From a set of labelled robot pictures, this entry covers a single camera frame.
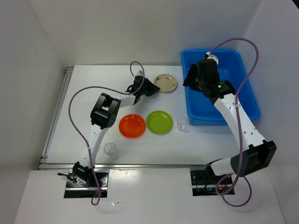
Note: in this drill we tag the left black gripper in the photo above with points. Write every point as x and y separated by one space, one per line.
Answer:
152 88

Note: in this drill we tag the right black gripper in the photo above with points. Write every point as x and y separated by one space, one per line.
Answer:
193 71

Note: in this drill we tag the beige plate with small motifs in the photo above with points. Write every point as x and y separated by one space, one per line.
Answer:
167 83

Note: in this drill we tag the orange plate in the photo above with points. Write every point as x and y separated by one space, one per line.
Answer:
132 126

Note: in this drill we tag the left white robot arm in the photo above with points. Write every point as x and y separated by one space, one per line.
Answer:
103 116

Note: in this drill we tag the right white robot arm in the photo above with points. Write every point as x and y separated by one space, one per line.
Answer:
255 151

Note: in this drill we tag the blue plastic bin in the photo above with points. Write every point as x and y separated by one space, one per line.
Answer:
200 110

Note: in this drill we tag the clear cup near bin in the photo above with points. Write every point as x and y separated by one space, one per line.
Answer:
183 124

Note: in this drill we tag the green plate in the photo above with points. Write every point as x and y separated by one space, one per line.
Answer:
159 122

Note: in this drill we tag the clear cup front left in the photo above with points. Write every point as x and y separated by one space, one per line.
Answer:
111 150

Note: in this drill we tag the aluminium table frame rail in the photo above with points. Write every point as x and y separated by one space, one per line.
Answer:
199 145

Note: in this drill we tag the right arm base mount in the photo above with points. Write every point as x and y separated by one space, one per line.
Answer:
203 186

